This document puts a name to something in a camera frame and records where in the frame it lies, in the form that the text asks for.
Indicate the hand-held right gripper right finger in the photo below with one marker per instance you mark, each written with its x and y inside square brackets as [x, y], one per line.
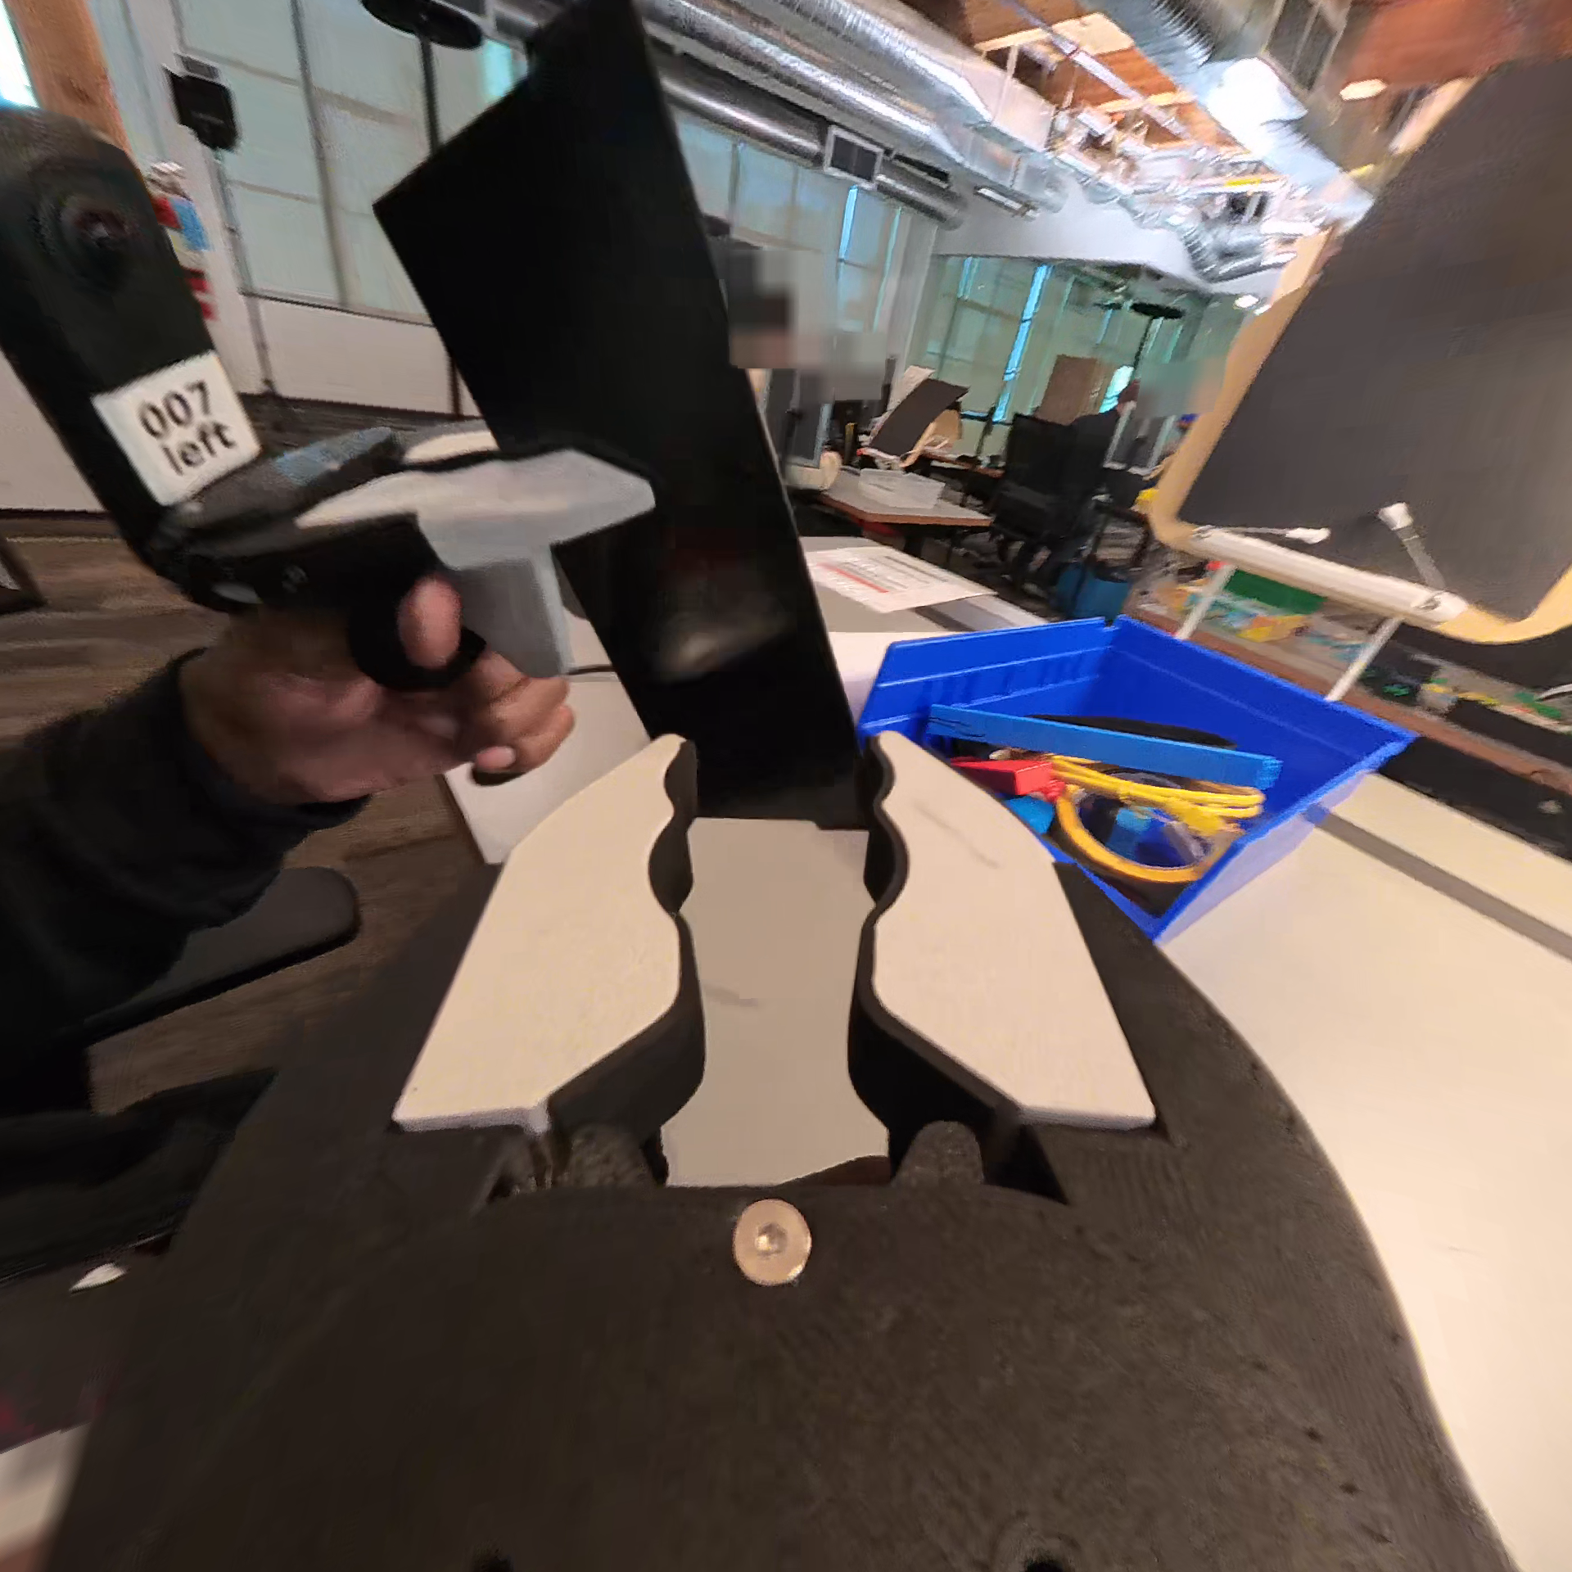
[994, 983]

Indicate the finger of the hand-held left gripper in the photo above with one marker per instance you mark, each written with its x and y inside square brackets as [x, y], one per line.
[454, 445]

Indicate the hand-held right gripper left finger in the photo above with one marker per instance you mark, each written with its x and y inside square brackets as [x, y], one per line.
[552, 983]

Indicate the large blue storage bin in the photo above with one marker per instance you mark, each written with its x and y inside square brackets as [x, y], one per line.
[1326, 749]

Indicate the red fire extinguisher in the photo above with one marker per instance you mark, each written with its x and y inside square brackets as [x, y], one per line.
[183, 245]

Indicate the red plastic piece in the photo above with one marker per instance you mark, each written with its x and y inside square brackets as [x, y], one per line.
[1007, 777]

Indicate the light blue plastic divider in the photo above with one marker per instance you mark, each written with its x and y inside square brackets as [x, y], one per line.
[1104, 742]

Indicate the white paper sheet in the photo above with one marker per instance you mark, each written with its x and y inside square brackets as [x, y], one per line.
[897, 576]

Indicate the black pole stand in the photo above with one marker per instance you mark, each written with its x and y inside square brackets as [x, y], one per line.
[428, 23]

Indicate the black office chair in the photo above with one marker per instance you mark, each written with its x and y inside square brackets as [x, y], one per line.
[1051, 491]

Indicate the cardboard box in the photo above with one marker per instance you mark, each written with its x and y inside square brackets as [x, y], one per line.
[1074, 391]

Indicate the black panel with wooden rim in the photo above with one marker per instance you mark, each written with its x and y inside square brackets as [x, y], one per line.
[1412, 368]

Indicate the silver ventilation duct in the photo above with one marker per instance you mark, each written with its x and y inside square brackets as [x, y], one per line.
[859, 84]

